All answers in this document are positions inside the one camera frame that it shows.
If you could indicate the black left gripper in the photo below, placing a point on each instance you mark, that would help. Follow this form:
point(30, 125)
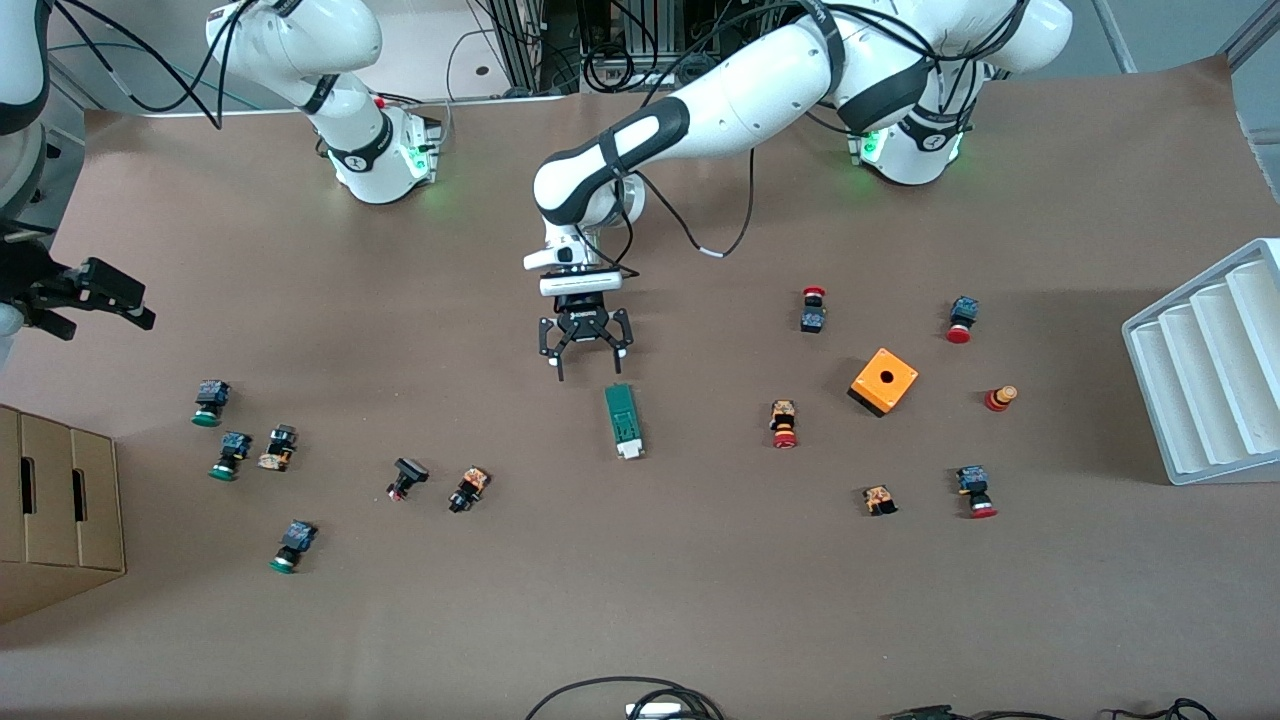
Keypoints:
point(582, 318)

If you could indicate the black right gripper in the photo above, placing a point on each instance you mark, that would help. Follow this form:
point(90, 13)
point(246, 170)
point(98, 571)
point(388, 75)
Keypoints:
point(40, 283)

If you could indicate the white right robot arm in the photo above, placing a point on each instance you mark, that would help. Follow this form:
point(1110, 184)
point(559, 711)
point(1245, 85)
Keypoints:
point(350, 110)

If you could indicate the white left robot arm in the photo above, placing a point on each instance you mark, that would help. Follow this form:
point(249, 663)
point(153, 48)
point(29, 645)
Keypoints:
point(720, 90)

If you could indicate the green push button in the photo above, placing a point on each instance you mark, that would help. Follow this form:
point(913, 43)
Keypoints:
point(210, 403)
point(292, 546)
point(230, 455)

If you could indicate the grey domed object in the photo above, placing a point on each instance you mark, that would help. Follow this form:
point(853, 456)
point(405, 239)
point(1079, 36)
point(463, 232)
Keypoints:
point(20, 175)

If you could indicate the orange black push button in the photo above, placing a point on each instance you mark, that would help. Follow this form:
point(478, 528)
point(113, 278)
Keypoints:
point(468, 488)

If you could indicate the cardboard box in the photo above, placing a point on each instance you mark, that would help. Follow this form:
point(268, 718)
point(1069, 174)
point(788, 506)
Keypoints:
point(60, 500)

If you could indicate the red emergency button orange block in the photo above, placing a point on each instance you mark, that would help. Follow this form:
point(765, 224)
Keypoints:
point(784, 423)

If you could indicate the red emergency button black block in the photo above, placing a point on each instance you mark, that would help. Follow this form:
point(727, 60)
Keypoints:
point(813, 312)

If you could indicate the brown table mat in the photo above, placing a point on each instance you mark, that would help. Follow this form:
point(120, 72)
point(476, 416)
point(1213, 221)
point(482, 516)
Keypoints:
point(640, 600)

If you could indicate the aluminium equipment rack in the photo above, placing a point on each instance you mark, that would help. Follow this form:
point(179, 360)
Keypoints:
point(640, 30)

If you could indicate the small orange contact block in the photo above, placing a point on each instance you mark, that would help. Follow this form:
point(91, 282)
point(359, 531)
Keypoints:
point(880, 499)

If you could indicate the red button blue block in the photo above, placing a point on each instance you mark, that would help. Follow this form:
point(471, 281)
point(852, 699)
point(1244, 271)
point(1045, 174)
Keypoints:
point(975, 492)
point(961, 319)

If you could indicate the red yellow button cap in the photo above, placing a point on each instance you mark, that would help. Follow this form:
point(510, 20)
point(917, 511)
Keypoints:
point(1000, 398)

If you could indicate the white ribbed tray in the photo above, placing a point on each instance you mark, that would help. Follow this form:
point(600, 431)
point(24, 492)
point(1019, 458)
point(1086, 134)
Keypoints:
point(1210, 380)

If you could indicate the black orange selector switch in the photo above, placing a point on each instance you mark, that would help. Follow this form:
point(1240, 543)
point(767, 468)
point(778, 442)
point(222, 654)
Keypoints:
point(277, 447)

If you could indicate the orange button enclosure box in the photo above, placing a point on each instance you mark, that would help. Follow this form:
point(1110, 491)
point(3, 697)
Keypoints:
point(880, 385)

